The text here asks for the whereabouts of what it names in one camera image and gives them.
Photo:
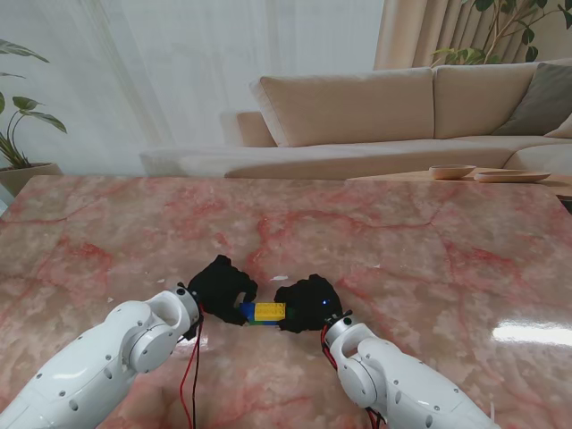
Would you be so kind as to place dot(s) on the beige plant pot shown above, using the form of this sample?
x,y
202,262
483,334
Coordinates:
x,y
27,179

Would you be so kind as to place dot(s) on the beige sofa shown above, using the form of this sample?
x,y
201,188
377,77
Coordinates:
x,y
348,111

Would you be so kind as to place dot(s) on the blue toy brick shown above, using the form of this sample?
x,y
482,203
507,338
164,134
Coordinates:
x,y
248,309
273,322

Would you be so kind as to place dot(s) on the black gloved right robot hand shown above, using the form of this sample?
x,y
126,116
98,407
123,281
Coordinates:
x,y
313,304

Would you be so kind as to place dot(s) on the yellow toy brick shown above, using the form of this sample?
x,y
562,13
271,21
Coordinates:
x,y
263,310
278,310

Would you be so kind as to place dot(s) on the grey sofa cushion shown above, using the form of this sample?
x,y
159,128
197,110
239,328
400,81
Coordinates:
x,y
540,103

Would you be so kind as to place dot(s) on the variegated leafy house plant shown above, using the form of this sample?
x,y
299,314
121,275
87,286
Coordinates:
x,y
44,118

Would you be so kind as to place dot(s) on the dark green leafy tree plant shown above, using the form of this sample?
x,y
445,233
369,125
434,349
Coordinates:
x,y
465,56

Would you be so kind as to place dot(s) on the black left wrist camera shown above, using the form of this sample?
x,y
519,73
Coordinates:
x,y
191,331

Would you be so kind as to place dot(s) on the wooden bowl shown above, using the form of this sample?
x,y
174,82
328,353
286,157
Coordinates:
x,y
452,172

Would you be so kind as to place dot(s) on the light wooden coffee table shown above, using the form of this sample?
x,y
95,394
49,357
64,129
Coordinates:
x,y
393,176

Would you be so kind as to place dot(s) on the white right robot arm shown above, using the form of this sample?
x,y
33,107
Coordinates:
x,y
402,384

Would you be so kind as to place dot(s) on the sheer white curtain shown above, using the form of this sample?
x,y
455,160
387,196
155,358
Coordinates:
x,y
179,67

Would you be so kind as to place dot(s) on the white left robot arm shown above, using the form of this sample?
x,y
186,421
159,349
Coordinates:
x,y
98,366

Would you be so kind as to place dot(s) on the flat wooden plate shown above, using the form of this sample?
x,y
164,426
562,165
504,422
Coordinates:
x,y
511,177

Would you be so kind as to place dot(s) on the beige curtain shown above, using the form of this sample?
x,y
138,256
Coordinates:
x,y
402,31

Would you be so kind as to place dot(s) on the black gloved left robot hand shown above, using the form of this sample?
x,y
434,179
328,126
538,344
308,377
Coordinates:
x,y
219,286

